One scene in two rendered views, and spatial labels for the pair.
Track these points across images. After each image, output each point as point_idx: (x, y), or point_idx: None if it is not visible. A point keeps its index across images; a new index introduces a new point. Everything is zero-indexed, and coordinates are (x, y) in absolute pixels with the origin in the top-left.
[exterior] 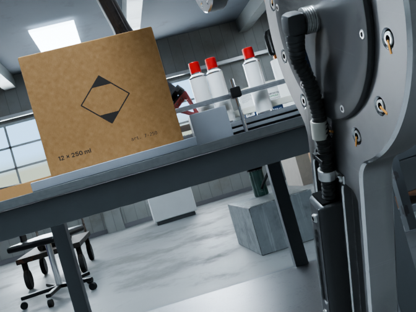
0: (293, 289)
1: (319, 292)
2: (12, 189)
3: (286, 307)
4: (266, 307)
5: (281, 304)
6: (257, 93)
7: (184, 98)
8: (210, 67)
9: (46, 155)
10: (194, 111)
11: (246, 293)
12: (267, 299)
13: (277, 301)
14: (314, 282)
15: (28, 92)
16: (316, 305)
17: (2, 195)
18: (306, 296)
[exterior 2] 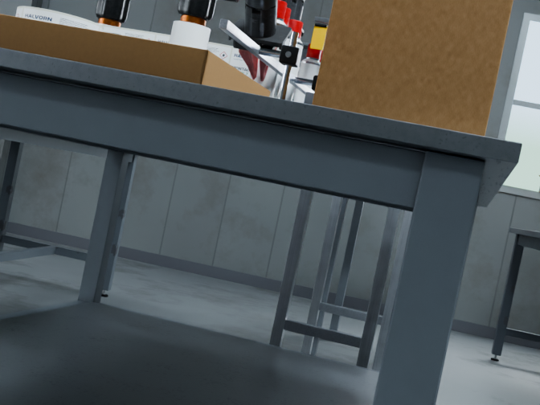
0: (23, 376)
1: (92, 386)
2: (244, 82)
3: (87, 402)
4: (45, 400)
5: (68, 398)
6: (291, 90)
7: (276, 49)
8: (286, 22)
9: (489, 112)
10: (255, 70)
11: None
12: (9, 387)
13: (42, 392)
14: (40, 369)
15: (510, 10)
16: (137, 403)
17: (237, 84)
18: (83, 390)
